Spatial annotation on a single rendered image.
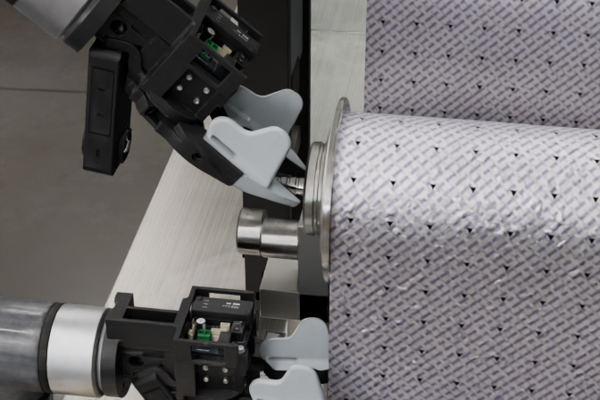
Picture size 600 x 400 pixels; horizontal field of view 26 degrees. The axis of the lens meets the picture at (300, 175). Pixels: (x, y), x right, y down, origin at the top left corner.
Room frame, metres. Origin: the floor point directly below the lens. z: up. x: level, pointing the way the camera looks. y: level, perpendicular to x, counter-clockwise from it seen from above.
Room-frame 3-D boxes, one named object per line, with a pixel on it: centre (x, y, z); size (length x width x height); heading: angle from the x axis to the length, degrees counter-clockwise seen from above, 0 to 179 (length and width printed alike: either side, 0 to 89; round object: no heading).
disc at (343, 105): (0.86, -0.03, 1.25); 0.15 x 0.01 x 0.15; 172
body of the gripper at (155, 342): (0.81, 0.10, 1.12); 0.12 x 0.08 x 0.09; 81
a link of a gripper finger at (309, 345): (0.83, -0.01, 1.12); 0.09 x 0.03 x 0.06; 90
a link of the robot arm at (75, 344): (0.83, 0.17, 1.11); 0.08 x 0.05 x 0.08; 171
